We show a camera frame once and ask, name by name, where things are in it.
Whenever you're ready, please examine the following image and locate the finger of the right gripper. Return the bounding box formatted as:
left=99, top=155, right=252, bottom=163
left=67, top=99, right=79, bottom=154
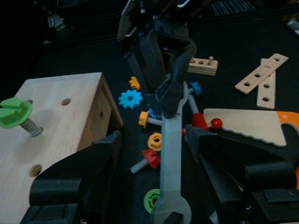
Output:
left=154, top=27, right=198, bottom=119
left=123, top=29, right=169, bottom=95

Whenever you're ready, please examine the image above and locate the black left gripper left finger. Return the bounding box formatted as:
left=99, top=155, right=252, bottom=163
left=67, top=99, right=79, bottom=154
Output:
left=21, top=129, right=123, bottom=224

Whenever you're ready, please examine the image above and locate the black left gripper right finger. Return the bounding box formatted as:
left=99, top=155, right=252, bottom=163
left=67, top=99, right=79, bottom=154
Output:
left=183, top=124, right=299, bottom=224

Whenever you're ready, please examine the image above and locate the grey toy wrench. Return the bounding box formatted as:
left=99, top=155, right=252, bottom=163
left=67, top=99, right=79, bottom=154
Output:
left=150, top=81, right=193, bottom=224

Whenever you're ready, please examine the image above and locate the blue toy bolt grey shaft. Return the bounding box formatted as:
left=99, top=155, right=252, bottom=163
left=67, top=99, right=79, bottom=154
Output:
left=187, top=80, right=205, bottom=115

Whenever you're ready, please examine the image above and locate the small orange toy nut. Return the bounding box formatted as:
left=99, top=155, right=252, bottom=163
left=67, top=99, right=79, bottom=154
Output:
left=129, top=76, right=143, bottom=91

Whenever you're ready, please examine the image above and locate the wooden block with peg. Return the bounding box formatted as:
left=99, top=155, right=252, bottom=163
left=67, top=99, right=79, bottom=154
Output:
left=187, top=55, right=221, bottom=77

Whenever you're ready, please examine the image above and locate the small blue toy nut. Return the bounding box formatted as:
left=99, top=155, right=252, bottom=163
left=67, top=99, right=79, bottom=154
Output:
left=147, top=108, right=161, bottom=120

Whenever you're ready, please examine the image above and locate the blue toy gear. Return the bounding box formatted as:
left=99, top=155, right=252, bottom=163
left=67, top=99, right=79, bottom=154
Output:
left=117, top=88, right=145, bottom=110

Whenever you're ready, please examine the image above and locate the orange toy bolt grey thread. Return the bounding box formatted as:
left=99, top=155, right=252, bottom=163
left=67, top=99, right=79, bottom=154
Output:
left=138, top=110, right=165, bottom=130

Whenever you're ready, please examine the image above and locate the wooden toy workbench box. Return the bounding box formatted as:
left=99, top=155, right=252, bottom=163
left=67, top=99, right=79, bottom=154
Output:
left=0, top=72, right=126, bottom=224

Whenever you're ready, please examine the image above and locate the red toy ball knob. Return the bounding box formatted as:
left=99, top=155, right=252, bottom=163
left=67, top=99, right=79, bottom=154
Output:
left=210, top=117, right=225, bottom=130

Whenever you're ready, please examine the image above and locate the orange hexagonal toy nut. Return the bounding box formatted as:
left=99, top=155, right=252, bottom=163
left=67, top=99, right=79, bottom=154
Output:
left=147, top=131, right=165, bottom=152

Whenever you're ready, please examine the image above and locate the red toy bolt grey thread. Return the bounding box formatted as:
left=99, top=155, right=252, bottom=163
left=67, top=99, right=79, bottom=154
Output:
left=129, top=148, right=162, bottom=175

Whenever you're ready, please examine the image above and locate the green hexagonal toy nut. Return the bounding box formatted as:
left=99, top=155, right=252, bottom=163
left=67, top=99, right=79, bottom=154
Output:
left=143, top=188, right=163, bottom=214

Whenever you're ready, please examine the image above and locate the long wooden strip with holes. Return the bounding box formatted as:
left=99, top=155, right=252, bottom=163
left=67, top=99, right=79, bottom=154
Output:
left=234, top=52, right=290, bottom=95

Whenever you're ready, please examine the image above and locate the short wooden strip with holes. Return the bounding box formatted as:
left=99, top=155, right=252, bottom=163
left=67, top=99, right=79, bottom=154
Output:
left=257, top=58, right=277, bottom=110

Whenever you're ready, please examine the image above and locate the grey metal clamp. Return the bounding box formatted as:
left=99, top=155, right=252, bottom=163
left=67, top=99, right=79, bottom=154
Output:
left=46, top=12, right=67, bottom=32

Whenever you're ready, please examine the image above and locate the green toy screw grey thread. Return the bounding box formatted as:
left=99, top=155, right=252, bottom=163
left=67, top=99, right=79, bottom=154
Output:
left=0, top=97, right=45, bottom=137

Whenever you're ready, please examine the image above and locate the red toy tool handle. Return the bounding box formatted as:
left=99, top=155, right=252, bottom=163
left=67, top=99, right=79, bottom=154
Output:
left=191, top=112, right=211, bottom=131

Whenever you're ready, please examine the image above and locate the wooden toy saw orange handle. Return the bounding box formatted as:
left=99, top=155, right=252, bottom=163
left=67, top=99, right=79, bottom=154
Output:
left=202, top=108, right=299, bottom=191

